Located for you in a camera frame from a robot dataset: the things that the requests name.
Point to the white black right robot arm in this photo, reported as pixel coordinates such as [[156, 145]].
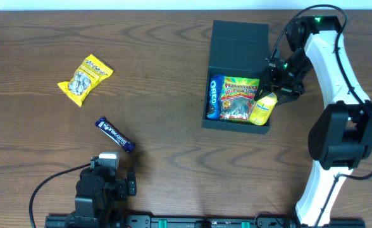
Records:
[[342, 136]]

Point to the Haribo worms candy bag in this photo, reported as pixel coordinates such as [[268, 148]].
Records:
[[237, 98]]

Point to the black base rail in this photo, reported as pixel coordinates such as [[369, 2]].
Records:
[[145, 221]]

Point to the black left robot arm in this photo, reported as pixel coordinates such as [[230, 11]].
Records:
[[98, 192]]

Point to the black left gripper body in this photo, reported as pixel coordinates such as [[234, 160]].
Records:
[[121, 189]]

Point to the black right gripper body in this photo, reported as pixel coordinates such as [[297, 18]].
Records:
[[276, 81]]

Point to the yellow snack bag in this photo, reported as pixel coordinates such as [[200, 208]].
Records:
[[91, 72]]

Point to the yellow Mentos bottle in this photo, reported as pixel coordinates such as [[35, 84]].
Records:
[[262, 109]]

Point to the blue Oreo cookie pack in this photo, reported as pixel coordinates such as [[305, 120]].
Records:
[[214, 95]]

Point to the blue Dairy Milk chocolate bar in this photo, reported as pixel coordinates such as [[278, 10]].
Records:
[[110, 130]]

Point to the dark green box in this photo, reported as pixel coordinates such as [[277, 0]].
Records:
[[238, 49]]

